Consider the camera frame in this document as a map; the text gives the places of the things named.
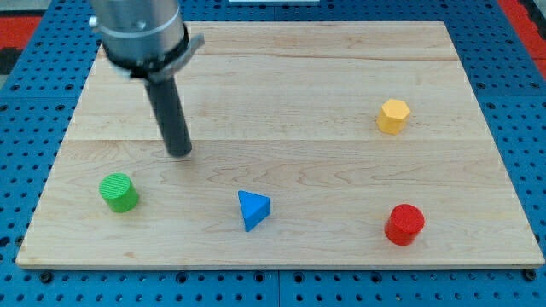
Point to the yellow hexagon block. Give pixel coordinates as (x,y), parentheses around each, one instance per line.
(393,116)

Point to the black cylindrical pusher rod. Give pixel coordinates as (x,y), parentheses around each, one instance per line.
(168,111)

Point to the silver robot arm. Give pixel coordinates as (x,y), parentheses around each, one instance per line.
(146,38)

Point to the blue triangle block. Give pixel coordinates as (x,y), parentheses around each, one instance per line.
(254,208)

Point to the green cylinder block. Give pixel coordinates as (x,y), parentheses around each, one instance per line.
(118,191)

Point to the red cylinder block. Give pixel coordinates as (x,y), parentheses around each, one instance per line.
(404,224)

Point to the light wooden board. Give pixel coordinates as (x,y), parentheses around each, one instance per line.
(287,110)

